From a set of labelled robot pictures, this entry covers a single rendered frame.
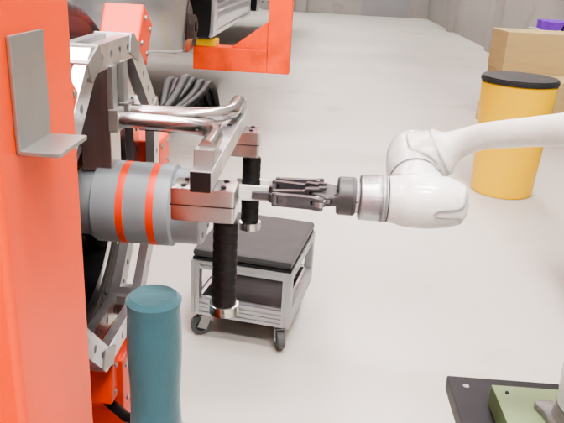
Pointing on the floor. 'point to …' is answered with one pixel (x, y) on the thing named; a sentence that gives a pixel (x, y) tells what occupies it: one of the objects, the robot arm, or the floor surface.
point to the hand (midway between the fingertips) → (252, 189)
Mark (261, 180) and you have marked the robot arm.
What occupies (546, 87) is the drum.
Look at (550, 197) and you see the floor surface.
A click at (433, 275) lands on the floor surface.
